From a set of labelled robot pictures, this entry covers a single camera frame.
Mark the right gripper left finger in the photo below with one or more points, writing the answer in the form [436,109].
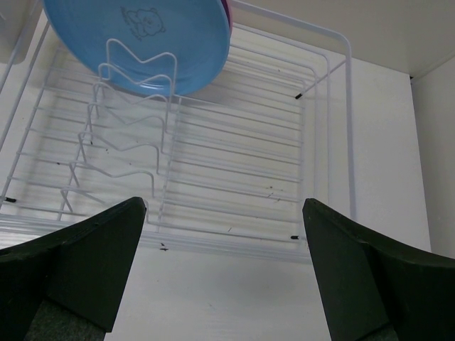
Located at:
[68,285]

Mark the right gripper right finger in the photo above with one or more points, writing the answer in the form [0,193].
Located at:
[374,287]

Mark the blue plate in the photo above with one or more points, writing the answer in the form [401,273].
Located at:
[147,47]

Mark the pink plate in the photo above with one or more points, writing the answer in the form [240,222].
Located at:
[228,13]

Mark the white cutlery holder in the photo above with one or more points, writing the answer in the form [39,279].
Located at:
[18,19]

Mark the white wire dish rack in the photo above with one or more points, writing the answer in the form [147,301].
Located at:
[225,169]

